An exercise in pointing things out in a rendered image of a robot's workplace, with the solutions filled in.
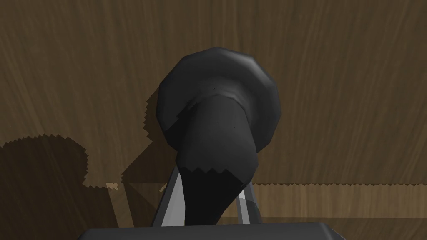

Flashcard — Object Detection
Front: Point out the brown wooden door leaf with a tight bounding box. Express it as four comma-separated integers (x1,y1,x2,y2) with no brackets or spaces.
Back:
0,0,427,240

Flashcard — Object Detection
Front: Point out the black door knob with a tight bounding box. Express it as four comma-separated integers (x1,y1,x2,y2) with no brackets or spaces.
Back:
155,46,282,226

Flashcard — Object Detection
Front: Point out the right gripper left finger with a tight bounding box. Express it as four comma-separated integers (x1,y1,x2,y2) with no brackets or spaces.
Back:
151,165,186,228

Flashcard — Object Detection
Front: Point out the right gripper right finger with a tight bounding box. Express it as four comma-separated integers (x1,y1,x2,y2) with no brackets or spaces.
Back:
235,183,263,225

